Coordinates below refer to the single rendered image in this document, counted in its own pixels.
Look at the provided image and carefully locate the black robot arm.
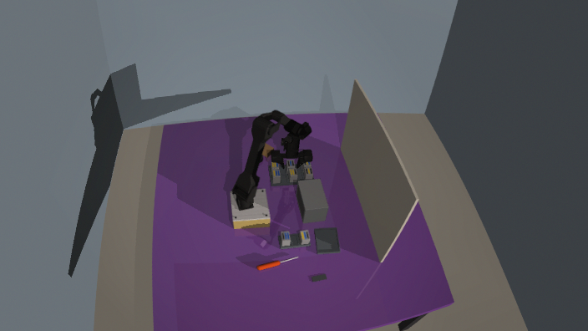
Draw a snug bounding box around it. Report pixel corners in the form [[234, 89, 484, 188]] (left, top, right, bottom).
[[231, 110, 312, 211]]

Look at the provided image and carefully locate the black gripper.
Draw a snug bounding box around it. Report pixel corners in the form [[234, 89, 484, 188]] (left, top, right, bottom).
[[271, 146, 313, 169]]

